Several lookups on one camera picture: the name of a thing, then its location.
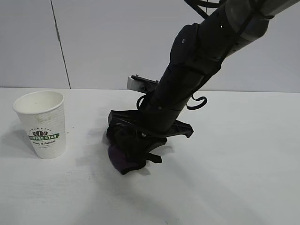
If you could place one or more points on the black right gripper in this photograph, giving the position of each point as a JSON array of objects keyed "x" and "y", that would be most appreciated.
[{"x": 171, "y": 100}]

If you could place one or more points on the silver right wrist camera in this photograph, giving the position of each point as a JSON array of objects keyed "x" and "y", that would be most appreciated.
[{"x": 133, "y": 83}]

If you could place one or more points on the white paper coffee cup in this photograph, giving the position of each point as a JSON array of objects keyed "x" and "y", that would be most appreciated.
[{"x": 47, "y": 150}]

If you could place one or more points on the black and purple cloth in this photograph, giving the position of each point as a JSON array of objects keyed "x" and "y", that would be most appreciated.
[{"x": 122, "y": 159}]

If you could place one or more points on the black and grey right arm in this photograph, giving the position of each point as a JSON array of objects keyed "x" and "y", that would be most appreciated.
[{"x": 211, "y": 35}]

